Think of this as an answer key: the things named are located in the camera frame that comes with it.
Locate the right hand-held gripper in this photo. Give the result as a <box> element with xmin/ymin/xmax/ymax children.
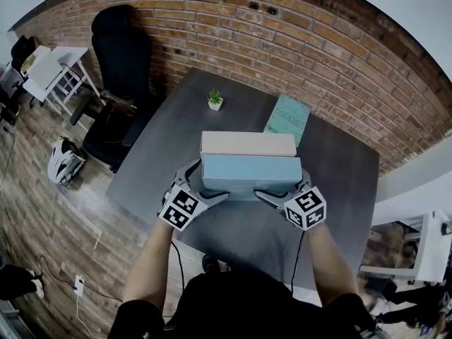
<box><xmin>254</xmin><ymin>169</ymin><xmax>328</xmax><ymax>232</ymax></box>

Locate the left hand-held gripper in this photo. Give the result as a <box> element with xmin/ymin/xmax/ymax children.
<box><xmin>157</xmin><ymin>158</ymin><xmax>231</xmax><ymax>233</ymax></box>

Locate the blue box item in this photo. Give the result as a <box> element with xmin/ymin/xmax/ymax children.
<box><xmin>201</xmin><ymin>153</ymin><xmax>303</xmax><ymax>193</ymax></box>

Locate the beige box item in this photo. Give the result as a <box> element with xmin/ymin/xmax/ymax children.
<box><xmin>199</xmin><ymin>130</ymin><xmax>297</xmax><ymax>160</ymax></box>

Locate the teal book item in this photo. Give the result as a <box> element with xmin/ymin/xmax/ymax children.
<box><xmin>263</xmin><ymin>94</ymin><xmax>311</xmax><ymax>147</ymax></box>

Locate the person's left forearm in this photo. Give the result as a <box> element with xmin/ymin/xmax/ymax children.
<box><xmin>122</xmin><ymin>220</ymin><xmax>174</xmax><ymax>305</ymax></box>

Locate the person's right forearm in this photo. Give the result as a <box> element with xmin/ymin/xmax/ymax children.
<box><xmin>302</xmin><ymin>220</ymin><xmax>362</xmax><ymax>307</ymax></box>

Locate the person's black shoe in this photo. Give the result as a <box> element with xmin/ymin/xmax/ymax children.
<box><xmin>201</xmin><ymin>255</ymin><xmax>231</xmax><ymax>274</ymax></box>

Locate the small potted green plant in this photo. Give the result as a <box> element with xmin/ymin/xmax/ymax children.
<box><xmin>206</xmin><ymin>89</ymin><xmax>224</xmax><ymax>112</ymax></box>

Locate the person's black shirt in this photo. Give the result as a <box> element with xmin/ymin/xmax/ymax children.
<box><xmin>107</xmin><ymin>269</ymin><xmax>377</xmax><ymax>339</ymax></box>

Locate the black office chair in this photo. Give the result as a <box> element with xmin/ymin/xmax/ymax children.
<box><xmin>69</xmin><ymin>4</ymin><xmax>167</xmax><ymax>174</ymax></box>

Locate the white and black bag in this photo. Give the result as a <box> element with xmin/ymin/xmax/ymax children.
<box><xmin>47</xmin><ymin>136</ymin><xmax>87</xmax><ymax>187</ymax></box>

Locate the white power strip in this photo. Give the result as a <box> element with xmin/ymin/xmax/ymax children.
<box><xmin>73</xmin><ymin>274</ymin><xmax>86</xmax><ymax>298</ymax></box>

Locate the white side desk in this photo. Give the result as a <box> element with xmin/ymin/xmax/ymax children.
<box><xmin>22</xmin><ymin>45</ymin><xmax>102</xmax><ymax>117</ymax></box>

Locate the small black chair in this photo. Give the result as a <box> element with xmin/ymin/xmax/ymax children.
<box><xmin>9</xmin><ymin>35</ymin><xmax>37</xmax><ymax>81</ymax></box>

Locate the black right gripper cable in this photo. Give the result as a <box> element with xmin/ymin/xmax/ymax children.
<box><xmin>290</xmin><ymin>229</ymin><xmax>306</xmax><ymax>295</ymax></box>

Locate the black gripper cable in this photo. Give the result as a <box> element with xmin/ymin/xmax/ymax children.
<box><xmin>170</xmin><ymin>240</ymin><xmax>186</xmax><ymax>291</ymax></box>
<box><xmin>290</xmin><ymin>229</ymin><xmax>306</xmax><ymax>295</ymax></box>

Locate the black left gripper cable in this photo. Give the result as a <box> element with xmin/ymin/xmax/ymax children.
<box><xmin>170</xmin><ymin>240</ymin><xmax>186</xmax><ymax>291</ymax></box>

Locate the white table with frame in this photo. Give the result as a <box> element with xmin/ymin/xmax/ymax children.
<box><xmin>359</xmin><ymin>209</ymin><xmax>452</xmax><ymax>286</ymax></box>

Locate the black floor cable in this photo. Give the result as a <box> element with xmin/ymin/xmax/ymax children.
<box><xmin>37</xmin><ymin>254</ymin><xmax>124</xmax><ymax>302</ymax></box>

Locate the white floor cable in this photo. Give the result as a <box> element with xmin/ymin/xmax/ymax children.
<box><xmin>75</xmin><ymin>295</ymin><xmax>98</xmax><ymax>339</ymax></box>

